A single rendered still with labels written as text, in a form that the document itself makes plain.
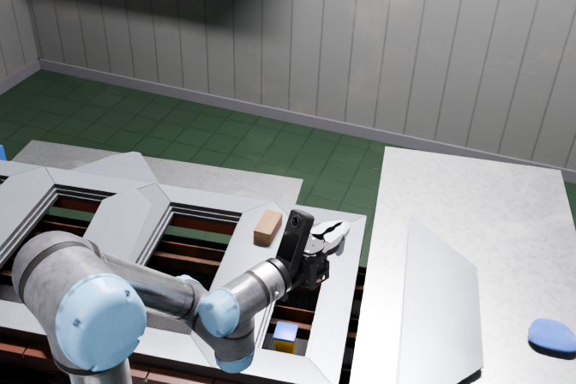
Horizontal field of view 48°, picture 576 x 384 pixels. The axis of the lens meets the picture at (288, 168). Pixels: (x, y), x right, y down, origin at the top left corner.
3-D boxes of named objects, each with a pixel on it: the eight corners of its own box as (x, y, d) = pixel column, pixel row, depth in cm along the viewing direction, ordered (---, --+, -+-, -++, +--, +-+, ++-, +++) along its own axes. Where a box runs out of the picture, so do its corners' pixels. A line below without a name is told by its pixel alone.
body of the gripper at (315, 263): (305, 261, 133) (261, 290, 126) (303, 226, 129) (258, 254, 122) (333, 276, 128) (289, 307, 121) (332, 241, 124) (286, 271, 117)
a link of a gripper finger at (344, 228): (349, 241, 135) (318, 261, 130) (348, 217, 132) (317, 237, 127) (360, 247, 133) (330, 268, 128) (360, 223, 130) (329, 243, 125)
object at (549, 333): (527, 350, 158) (530, 342, 156) (523, 319, 166) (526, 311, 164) (579, 359, 156) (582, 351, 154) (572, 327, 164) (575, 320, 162)
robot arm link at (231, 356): (226, 327, 131) (225, 289, 125) (263, 361, 124) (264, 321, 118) (195, 349, 126) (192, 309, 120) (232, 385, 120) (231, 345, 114)
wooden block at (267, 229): (266, 219, 224) (266, 208, 221) (282, 224, 222) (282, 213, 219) (253, 242, 214) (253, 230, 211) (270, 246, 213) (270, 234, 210)
